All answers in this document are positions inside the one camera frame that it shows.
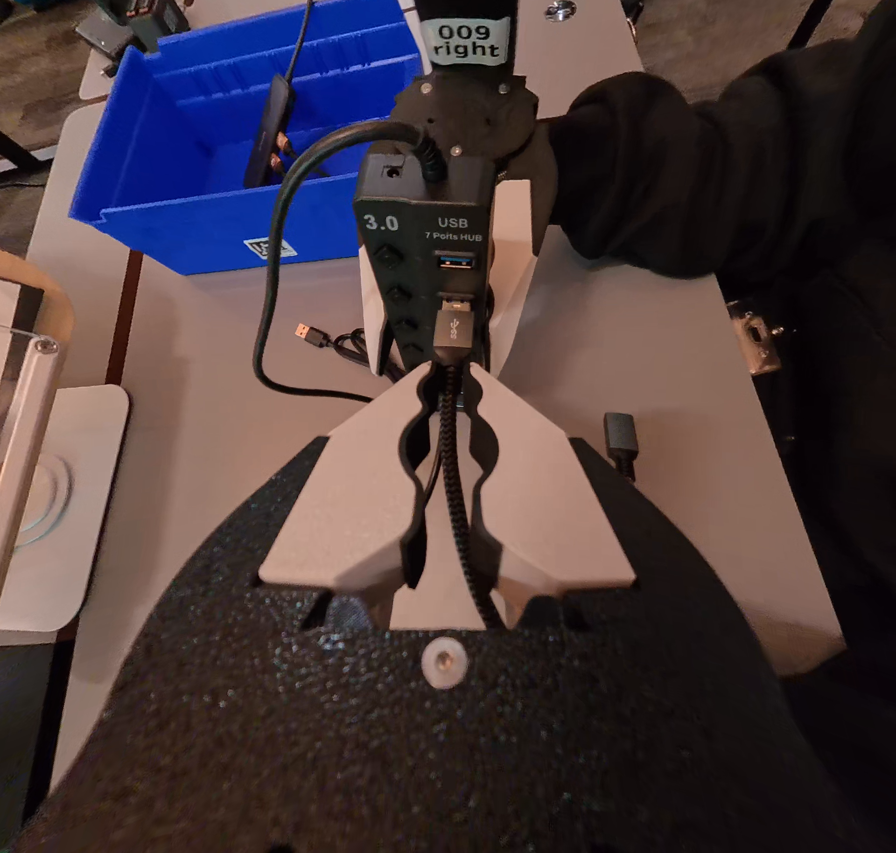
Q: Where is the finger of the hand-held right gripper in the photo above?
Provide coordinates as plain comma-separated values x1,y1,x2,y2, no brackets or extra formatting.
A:
486,121,561,374
358,247,397,378

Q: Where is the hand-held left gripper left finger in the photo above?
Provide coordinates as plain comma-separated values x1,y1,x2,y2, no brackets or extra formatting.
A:
258,362,431,624

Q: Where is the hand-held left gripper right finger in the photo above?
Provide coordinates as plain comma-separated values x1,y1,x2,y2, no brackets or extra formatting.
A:
469,362,638,628

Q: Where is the grey braided usb cable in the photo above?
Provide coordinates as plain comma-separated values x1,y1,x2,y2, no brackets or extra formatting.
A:
428,292,506,631

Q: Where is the thick black hub cable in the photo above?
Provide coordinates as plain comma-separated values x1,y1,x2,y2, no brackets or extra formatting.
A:
252,120,446,407

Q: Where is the blue plastic bin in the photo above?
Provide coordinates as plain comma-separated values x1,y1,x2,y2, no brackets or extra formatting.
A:
69,0,425,277

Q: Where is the person's right forearm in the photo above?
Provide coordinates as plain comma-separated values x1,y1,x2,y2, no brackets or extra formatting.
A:
546,0,896,281

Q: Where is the slim black usb hub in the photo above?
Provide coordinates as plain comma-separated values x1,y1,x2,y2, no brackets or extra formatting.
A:
242,75,296,190

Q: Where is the person's torso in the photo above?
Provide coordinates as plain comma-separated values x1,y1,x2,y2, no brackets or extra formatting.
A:
721,223,896,853

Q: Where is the black battery charger dock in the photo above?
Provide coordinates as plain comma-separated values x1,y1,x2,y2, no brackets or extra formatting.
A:
73,0,191,57

